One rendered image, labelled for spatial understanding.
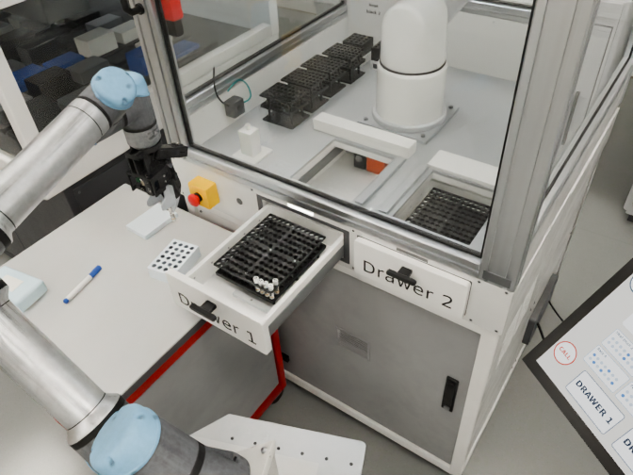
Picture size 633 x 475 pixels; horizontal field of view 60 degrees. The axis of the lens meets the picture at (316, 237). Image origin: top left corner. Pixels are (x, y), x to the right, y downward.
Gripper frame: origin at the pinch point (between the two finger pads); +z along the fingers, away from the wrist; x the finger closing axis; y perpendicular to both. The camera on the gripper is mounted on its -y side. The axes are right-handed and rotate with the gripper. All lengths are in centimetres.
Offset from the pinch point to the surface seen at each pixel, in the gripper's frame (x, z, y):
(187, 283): 16.2, 4.3, 17.9
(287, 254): 31.6, 7.3, -1.1
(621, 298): 99, -14, 7
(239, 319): 31.0, 7.2, 20.8
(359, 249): 47.1, 6.9, -8.8
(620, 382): 102, -7, 18
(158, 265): -4.6, 17.4, 6.2
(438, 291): 68, 10, -5
